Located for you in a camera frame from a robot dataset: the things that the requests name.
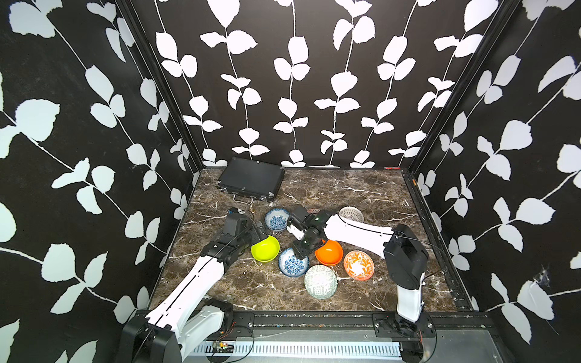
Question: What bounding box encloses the blue floral bowl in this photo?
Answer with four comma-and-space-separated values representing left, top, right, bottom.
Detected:
278, 248, 310, 278
264, 207, 290, 231

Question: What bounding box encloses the white maroon patterned bowl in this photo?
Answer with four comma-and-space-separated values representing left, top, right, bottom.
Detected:
338, 206, 365, 222

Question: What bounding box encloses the lime green bowl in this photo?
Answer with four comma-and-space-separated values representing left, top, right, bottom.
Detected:
251, 235, 280, 263

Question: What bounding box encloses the black front mounting rail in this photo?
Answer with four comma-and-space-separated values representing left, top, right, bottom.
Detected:
124, 310, 500, 339

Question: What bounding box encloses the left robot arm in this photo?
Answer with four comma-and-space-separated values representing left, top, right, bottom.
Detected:
115, 208, 268, 362

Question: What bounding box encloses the orange leaf patterned bowl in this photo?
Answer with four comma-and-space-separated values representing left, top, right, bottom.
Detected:
343, 250, 375, 281

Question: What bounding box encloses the pale green patterned bowl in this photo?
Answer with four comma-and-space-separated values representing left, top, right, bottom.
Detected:
304, 265, 338, 299

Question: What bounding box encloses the small circuit board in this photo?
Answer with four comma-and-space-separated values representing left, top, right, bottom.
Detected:
212, 342, 235, 355

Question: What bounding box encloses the black hard carrying case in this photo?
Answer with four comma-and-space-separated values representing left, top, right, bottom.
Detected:
216, 157, 285, 201

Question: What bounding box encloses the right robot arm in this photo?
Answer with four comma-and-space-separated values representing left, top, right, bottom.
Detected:
287, 206, 429, 323

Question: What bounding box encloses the white perforated cable tray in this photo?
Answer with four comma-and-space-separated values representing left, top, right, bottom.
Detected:
189, 341, 402, 360

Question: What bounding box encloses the orange plastic bowl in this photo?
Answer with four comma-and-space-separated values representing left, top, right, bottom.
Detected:
315, 240, 343, 266

